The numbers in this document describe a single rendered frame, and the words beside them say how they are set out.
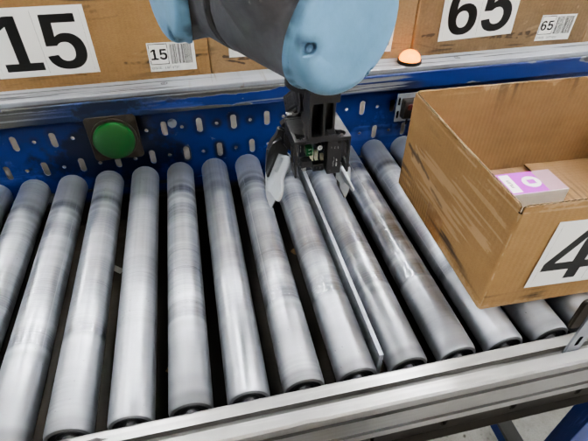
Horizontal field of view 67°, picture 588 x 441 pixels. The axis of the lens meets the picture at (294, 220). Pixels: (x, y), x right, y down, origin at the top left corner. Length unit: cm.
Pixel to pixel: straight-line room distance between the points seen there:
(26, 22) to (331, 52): 64
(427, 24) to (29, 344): 84
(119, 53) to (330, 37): 61
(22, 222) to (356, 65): 64
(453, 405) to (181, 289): 37
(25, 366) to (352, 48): 50
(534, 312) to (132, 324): 51
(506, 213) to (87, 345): 51
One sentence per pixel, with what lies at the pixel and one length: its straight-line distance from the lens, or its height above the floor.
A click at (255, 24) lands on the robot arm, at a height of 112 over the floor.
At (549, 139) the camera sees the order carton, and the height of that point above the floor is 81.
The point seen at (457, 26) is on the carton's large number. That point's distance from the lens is 98.
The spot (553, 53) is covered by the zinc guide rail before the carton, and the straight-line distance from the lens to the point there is 107.
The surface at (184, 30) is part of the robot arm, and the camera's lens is 41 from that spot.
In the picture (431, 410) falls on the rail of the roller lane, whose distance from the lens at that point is 58.
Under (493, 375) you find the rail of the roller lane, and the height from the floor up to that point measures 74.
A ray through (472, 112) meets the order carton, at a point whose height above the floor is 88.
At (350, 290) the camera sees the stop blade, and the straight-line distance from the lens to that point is 62.
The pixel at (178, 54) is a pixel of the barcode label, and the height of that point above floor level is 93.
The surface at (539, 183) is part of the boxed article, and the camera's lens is 80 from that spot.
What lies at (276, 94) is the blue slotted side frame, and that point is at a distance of 83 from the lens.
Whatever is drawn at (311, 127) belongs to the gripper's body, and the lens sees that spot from 52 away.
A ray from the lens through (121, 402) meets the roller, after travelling 55.
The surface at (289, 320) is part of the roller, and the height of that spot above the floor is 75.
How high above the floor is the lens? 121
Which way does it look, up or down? 41 degrees down
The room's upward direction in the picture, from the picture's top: straight up
